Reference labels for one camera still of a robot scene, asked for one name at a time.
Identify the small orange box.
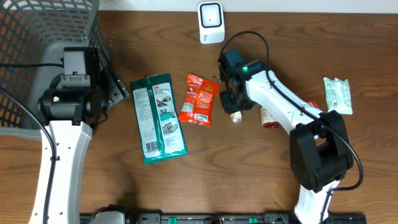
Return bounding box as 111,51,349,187
230,111,243,123

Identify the orange red snack bag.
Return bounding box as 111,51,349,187
178,73,220,127

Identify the green lid jar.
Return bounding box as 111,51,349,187
260,107,280,128

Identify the green 3M cloth package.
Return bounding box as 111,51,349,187
130,73,188,165

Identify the red stick packet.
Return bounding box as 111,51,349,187
307,100,319,108

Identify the light teal wipes packet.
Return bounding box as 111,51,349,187
323,77,353,115

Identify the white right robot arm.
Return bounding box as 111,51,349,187
218,60,357,223

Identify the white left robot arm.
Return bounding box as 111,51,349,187
29,72,129,223

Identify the white barcode scanner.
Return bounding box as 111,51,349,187
197,1,225,44

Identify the grey plastic mesh basket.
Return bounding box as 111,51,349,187
1,0,109,140

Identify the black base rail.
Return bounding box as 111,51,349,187
79,205,368,224

